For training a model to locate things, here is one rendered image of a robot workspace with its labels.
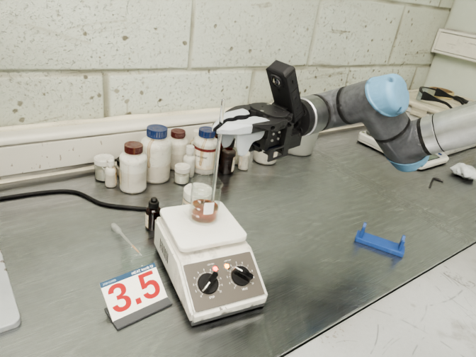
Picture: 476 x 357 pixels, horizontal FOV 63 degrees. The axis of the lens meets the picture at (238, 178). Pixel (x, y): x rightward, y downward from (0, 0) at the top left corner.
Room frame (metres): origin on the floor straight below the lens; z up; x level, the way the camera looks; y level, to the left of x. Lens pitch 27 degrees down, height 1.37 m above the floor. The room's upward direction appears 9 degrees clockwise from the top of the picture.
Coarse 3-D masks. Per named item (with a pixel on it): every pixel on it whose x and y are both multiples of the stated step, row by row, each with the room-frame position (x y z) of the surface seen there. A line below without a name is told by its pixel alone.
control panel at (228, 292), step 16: (224, 256) 0.50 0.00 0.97; (240, 256) 0.51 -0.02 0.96; (192, 272) 0.46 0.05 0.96; (208, 272) 0.47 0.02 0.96; (224, 272) 0.47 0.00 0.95; (256, 272) 0.49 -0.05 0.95; (192, 288) 0.44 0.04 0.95; (224, 288) 0.45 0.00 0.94; (240, 288) 0.46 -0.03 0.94; (256, 288) 0.47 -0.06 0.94; (208, 304) 0.42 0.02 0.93; (224, 304) 0.43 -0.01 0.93
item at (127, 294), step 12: (132, 276) 0.45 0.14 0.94; (144, 276) 0.46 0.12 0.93; (156, 276) 0.47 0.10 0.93; (108, 288) 0.42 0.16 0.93; (120, 288) 0.43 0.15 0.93; (132, 288) 0.44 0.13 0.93; (144, 288) 0.45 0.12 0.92; (156, 288) 0.46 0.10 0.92; (108, 300) 0.41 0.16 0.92; (120, 300) 0.42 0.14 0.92; (132, 300) 0.43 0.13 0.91; (144, 300) 0.43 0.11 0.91; (120, 312) 0.41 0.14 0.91
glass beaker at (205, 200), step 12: (192, 180) 0.57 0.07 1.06; (204, 180) 0.59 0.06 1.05; (192, 192) 0.55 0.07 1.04; (204, 192) 0.54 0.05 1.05; (216, 192) 0.55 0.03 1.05; (192, 204) 0.55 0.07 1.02; (204, 204) 0.54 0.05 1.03; (216, 204) 0.55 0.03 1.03; (192, 216) 0.55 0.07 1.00; (204, 216) 0.54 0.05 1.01; (216, 216) 0.55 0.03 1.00
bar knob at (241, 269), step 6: (234, 270) 0.47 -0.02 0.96; (240, 270) 0.47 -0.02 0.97; (246, 270) 0.49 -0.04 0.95; (234, 276) 0.47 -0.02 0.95; (240, 276) 0.47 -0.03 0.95; (246, 276) 0.47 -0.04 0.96; (252, 276) 0.47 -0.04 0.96; (234, 282) 0.46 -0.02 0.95; (240, 282) 0.47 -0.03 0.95; (246, 282) 0.47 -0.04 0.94
